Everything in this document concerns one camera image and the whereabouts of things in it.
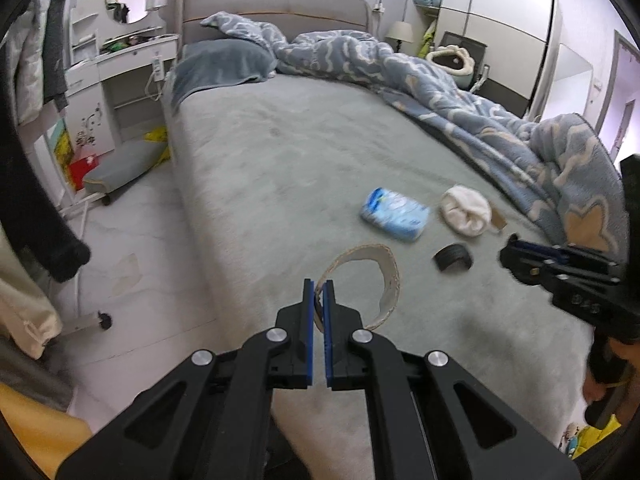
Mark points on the white wardrobe black trim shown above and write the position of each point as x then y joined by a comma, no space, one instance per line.
500,5

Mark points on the blue tissue packet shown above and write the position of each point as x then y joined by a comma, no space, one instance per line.
395,212

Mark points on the person's right hand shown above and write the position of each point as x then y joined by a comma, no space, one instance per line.
592,391

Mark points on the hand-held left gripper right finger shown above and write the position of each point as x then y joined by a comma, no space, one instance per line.
328,340

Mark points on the yellow framed picture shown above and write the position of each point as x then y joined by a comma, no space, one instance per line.
61,142

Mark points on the black long garment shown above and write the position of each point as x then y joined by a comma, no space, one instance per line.
40,210

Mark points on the small black plastic object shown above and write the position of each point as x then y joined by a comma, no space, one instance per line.
452,257

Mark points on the cream plush pet bed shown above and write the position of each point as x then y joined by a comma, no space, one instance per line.
465,72

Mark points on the yellow green object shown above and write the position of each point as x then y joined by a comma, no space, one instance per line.
426,45

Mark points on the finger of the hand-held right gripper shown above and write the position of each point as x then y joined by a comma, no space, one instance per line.
525,267
575,255

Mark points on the blue patterned comforter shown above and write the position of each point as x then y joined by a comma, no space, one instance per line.
450,90

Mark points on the grey curtain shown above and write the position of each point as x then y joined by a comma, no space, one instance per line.
30,380

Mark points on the white cloth ball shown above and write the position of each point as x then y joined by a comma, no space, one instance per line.
465,210

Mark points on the dark grey knit vest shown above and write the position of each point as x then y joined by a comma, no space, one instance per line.
55,60

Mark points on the yellow curtain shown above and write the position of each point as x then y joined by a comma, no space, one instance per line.
35,435

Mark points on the grey upholstered bed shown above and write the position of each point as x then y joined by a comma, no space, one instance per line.
275,10

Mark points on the white shade bedside lamp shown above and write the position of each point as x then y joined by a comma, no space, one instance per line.
400,31

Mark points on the white power strip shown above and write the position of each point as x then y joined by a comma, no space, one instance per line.
157,67

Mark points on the grey blue pillow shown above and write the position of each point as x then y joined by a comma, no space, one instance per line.
215,65

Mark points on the white dressing table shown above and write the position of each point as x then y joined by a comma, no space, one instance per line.
85,75

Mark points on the wall socket with plugs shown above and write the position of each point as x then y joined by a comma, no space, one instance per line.
379,7

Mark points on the black office chair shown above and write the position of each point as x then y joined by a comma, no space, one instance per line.
470,42

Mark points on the white puffer vest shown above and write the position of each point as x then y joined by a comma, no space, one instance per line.
30,60

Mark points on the yellow plastic bag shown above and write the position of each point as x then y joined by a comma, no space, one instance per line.
157,142

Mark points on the beige long coat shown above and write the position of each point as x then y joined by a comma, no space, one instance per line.
25,310

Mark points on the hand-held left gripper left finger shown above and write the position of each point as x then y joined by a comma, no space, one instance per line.
308,340

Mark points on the grey cushioned wheeled stool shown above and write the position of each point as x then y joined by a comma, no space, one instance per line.
125,165

